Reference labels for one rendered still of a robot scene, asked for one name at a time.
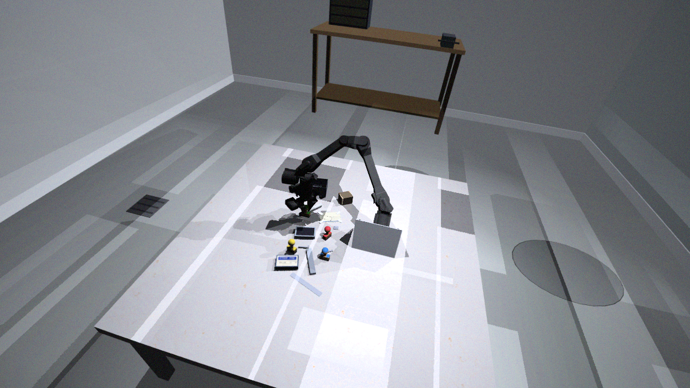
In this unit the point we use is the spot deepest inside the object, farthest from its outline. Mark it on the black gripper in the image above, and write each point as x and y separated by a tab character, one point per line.
305	195

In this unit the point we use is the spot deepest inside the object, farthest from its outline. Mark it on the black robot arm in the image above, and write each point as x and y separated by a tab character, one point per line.
312	162

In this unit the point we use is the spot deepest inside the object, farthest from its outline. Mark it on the brown wooden stamp with red-topped handle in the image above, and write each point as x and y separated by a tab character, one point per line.
328	234

